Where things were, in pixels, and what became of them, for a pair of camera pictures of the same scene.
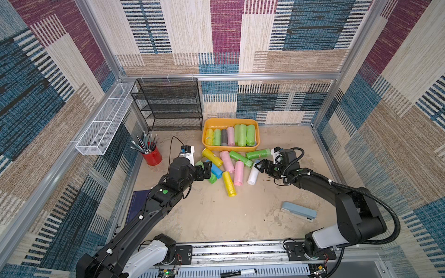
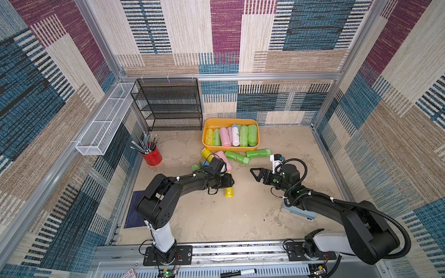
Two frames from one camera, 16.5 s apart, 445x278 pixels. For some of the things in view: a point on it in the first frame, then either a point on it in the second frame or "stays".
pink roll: (239, 173) → (226, 139)
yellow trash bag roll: (209, 136) stays
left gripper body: (198, 175) → (223, 182)
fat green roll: (250, 135) stays
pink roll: (230, 136) stays
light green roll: (242, 135) stays
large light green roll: (216, 137) stays
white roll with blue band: (254, 175) → (235, 135)
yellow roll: (232, 191) stays
